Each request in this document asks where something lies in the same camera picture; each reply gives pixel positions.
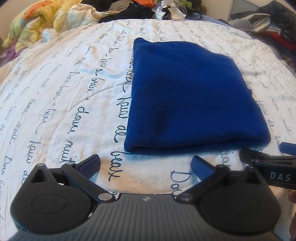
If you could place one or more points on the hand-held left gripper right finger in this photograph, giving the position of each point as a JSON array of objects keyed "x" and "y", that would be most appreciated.
[{"x": 201, "y": 168}]

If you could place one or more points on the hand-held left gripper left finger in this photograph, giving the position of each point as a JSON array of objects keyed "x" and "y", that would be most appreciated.
[{"x": 89, "y": 165}]

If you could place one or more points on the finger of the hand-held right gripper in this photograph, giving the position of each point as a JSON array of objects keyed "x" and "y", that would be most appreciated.
[
  {"x": 288, "y": 147},
  {"x": 247, "y": 154}
]

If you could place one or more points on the blue beaded sweater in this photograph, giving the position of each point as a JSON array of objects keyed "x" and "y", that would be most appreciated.
[{"x": 185, "y": 97}]

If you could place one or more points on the dark navy clothes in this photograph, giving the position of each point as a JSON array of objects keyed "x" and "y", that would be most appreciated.
[{"x": 136, "y": 11}]

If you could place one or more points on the person's right hand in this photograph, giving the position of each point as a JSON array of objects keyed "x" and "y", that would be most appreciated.
[{"x": 293, "y": 215}]

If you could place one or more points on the white script-printed bedspread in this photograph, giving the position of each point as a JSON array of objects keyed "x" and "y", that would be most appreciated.
[{"x": 57, "y": 92}]

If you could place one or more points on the dark patterned cloth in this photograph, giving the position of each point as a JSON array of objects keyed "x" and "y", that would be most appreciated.
[{"x": 289, "y": 59}]

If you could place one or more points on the red garment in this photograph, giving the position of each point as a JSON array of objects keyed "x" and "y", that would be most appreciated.
[{"x": 275, "y": 38}]

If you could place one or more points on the dark fur coat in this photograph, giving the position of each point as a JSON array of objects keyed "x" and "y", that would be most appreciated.
[{"x": 279, "y": 11}]

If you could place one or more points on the purple cloth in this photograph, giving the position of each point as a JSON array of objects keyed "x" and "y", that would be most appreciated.
[{"x": 9, "y": 49}]

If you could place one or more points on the grey framed board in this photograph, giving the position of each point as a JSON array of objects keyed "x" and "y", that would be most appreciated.
[{"x": 240, "y": 7}]

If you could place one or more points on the yellow floral quilt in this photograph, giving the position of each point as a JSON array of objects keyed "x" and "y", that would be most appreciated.
[{"x": 34, "y": 23}]

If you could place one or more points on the cream white cloth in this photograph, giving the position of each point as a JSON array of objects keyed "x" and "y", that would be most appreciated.
[{"x": 78, "y": 11}]

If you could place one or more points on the white crumpled wrapper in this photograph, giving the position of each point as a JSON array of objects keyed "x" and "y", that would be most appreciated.
[{"x": 178, "y": 15}]

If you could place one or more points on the brown plush toy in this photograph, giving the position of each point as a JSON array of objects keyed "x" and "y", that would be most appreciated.
[{"x": 198, "y": 5}]

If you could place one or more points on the grey garment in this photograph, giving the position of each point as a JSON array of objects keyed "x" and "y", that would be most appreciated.
[{"x": 120, "y": 5}]

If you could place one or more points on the orange plastic bag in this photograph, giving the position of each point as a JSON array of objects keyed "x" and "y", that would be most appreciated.
[{"x": 148, "y": 2}]

